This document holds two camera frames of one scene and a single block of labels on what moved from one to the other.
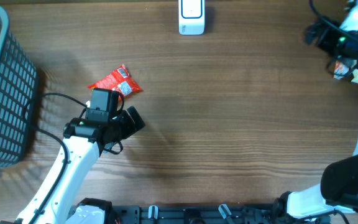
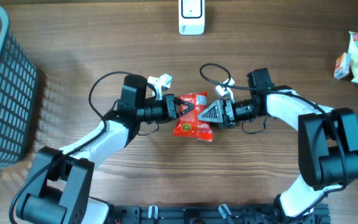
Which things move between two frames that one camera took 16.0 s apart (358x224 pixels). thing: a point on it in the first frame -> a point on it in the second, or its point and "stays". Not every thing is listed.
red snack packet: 120,80 -> 188,124
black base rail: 276,213 stays
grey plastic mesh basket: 8,91 stays
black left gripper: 130,127 -> 170,104
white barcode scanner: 191,17 stays
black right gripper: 327,31 -> 225,107
